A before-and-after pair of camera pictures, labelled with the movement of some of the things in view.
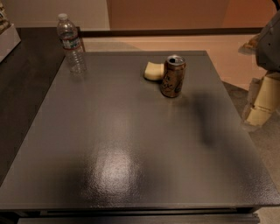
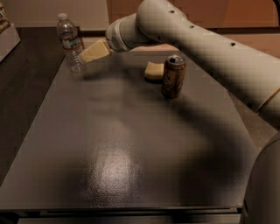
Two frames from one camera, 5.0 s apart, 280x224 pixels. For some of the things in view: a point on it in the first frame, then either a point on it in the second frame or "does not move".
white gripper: x=269 y=48 → x=113 y=38
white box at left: x=9 y=40 does not move
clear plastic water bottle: x=72 y=43 does not move
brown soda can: x=171 y=85 does not move
